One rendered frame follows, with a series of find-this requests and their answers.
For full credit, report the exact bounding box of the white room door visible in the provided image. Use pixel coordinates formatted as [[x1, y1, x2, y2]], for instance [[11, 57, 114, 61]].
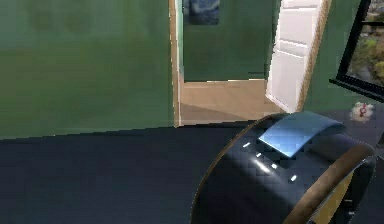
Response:
[[265, 0, 333, 114]]

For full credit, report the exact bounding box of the white and red small object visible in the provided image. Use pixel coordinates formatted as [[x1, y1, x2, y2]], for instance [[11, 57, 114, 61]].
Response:
[[349, 101, 375, 124]]

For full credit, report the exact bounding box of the black framed window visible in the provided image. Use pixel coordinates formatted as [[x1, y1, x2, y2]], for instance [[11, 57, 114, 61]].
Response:
[[329, 0, 384, 102]]

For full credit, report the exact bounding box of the blue framed wall picture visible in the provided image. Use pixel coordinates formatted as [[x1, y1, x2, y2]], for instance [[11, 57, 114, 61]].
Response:
[[188, 0, 221, 26]]

